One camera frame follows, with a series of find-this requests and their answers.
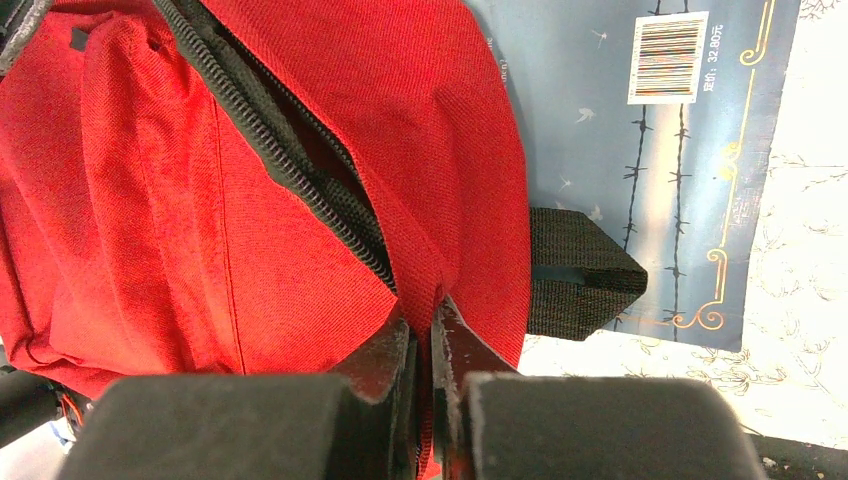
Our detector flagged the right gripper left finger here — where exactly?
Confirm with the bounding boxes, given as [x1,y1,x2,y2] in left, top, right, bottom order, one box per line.
[331,306,418,479]

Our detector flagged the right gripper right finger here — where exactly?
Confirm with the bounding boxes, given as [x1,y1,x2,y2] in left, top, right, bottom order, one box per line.
[430,296,516,479]

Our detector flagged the red backpack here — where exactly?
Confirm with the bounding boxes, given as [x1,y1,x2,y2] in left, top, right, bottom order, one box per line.
[1,1,648,479]

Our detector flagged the dark blue book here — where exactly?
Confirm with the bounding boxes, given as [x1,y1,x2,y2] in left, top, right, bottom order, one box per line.
[470,1,800,352]

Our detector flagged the floral table mat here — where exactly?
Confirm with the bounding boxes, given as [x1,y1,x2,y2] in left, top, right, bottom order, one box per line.
[519,1,847,449]

